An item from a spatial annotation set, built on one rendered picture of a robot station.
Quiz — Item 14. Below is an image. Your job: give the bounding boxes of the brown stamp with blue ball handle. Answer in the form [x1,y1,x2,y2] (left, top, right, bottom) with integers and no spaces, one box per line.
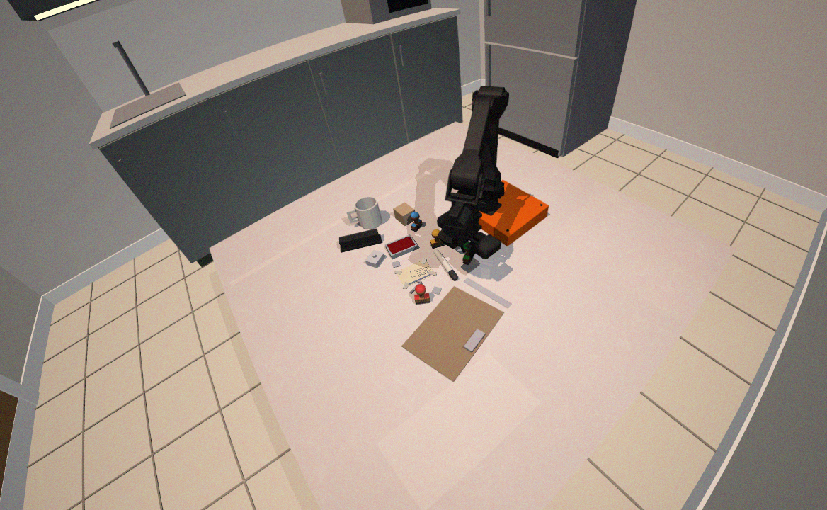
[411,212,423,232]

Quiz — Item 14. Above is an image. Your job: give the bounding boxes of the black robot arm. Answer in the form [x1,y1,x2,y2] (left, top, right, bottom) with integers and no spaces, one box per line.
[438,86,509,249]

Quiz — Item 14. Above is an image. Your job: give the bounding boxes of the red rubber stamp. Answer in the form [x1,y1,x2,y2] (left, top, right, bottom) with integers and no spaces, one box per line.
[414,284,430,305]

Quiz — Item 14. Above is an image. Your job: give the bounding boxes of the grey mug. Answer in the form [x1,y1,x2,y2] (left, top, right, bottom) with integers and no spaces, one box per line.
[346,196,382,230]

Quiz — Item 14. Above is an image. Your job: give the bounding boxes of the brown rubber stamp with yellow ball handle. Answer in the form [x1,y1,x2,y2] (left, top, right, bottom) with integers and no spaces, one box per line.
[430,229,445,249]

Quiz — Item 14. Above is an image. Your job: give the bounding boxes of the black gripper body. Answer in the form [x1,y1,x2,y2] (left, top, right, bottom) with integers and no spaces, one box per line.
[437,211,501,259]

